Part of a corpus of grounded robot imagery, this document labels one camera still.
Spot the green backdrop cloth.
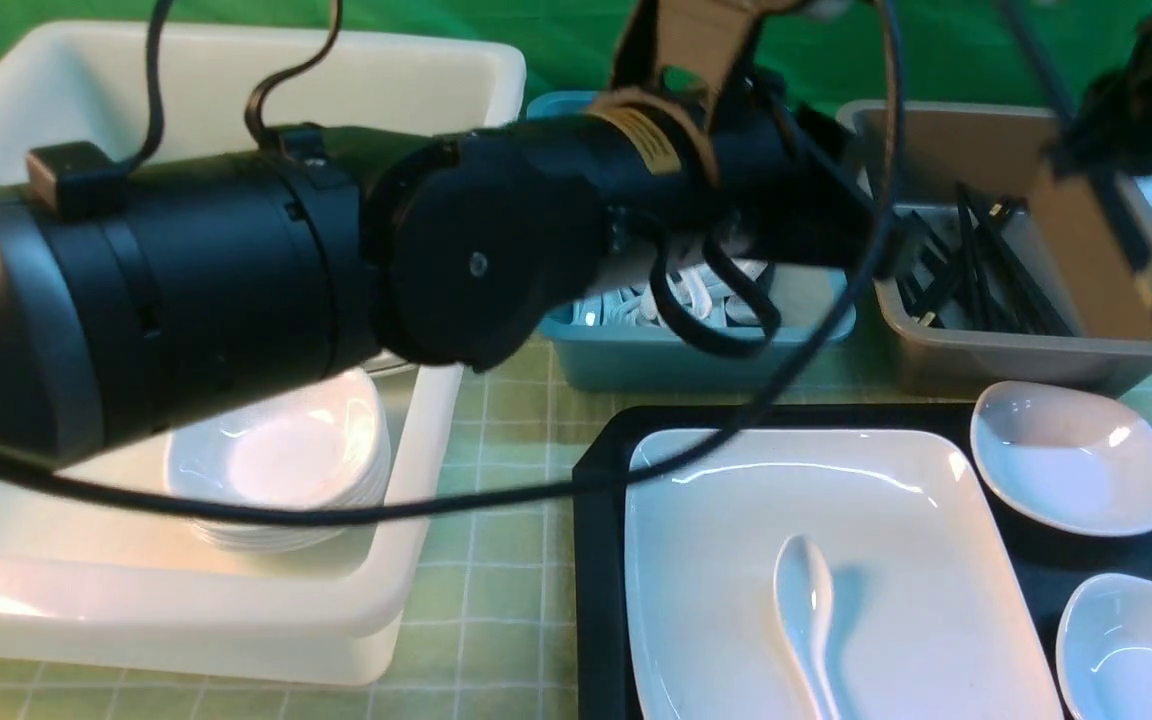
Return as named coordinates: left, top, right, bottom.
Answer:
left=0, top=1, right=1152, bottom=111

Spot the pile of white spoons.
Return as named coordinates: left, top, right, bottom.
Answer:
left=550, top=260, right=760, bottom=341

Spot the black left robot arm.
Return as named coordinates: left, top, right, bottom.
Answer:
left=0, top=105, right=833, bottom=468

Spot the large white plastic tub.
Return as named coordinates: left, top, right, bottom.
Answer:
left=0, top=20, right=526, bottom=685

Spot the stack of small white bowls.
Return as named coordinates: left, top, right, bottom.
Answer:
left=162, top=369, right=393, bottom=510

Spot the brown plastic bin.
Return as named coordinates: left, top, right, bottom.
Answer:
left=876, top=103, right=1152, bottom=397

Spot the blue plastic bin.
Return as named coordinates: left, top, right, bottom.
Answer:
left=524, top=91, right=849, bottom=393

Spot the pile of black chopsticks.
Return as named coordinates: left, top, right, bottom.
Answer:
left=895, top=182, right=1074, bottom=338

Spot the black serving tray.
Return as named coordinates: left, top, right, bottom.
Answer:
left=573, top=402, right=1152, bottom=719

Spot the large white rice plate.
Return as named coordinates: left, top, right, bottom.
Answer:
left=623, top=429, right=1064, bottom=719

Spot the white soup spoon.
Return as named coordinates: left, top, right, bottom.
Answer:
left=773, top=535, right=841, bottom=719

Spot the small white bowl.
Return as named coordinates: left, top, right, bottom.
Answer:
left=1056, top=573, right=1152, bottom=719
left=969, top=381, right=1152, bottom=538

